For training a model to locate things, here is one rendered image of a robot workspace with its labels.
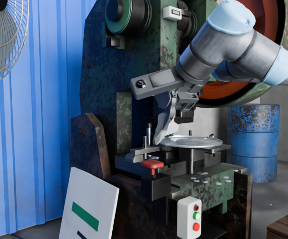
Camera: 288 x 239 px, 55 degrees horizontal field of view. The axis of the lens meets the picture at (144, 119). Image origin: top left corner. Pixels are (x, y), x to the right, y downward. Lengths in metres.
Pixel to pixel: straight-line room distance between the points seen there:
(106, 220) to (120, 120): 0.47
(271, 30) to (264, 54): 0.89
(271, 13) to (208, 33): 0.95
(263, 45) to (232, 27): 0.08
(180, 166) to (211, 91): 0.55
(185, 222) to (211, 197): 0.31
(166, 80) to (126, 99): 0.79
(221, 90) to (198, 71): 0.99
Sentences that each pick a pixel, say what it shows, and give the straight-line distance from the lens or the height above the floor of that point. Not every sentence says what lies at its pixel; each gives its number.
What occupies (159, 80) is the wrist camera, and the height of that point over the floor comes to 1.03.
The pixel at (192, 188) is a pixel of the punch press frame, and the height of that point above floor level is 0.62.
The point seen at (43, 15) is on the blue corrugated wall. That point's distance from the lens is 2.28.
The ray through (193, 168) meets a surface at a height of 0.67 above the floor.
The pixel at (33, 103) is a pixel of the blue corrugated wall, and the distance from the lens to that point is 2.15.
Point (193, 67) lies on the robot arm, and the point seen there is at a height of 1.05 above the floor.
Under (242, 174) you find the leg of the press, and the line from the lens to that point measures 1.41.
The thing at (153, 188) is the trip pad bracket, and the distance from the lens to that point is 0.97.
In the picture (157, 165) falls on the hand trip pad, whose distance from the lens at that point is 0.95.
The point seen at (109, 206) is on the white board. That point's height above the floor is 0.50.
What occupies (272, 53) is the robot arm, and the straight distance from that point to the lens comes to 0.59.
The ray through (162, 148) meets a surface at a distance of 1.30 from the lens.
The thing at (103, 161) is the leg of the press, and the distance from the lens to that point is 1.39.
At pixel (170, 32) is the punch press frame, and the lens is 1.19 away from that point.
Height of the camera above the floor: 1.00
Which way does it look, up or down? 5 degrees down
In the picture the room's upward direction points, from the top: straight up
